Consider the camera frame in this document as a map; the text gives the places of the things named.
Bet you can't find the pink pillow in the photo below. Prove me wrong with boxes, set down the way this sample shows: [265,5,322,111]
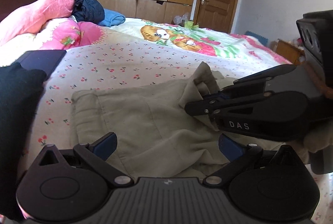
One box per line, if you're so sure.
[1,0,75,44]

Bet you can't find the blue foam mat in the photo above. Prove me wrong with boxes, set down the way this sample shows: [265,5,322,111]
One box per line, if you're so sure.
[245,31,268,46]

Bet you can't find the dark navy quilted jacket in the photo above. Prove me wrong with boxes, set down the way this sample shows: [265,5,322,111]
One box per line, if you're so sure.
[72,0,105,24]

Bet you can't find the clear plastic bag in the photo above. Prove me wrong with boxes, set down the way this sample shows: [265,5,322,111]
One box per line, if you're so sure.
[173,12,190,27]

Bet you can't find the blue folded blanket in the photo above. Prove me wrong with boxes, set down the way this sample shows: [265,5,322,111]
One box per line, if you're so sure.
[98,9,126,27]

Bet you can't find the black garment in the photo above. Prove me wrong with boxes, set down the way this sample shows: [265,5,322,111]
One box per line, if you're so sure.
[0,63,46,221]

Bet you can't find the floral cartoon bed quilt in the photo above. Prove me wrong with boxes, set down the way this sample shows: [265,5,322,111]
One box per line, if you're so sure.
[0,16,333,224]

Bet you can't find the wooden nightstand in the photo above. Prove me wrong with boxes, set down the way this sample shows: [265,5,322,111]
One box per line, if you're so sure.
[275,40,305,65]

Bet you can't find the beige pants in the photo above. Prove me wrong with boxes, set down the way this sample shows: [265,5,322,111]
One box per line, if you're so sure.
[70,61,333,179]

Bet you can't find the black flat box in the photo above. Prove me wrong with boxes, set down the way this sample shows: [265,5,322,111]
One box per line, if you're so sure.
[15,50,67,80]

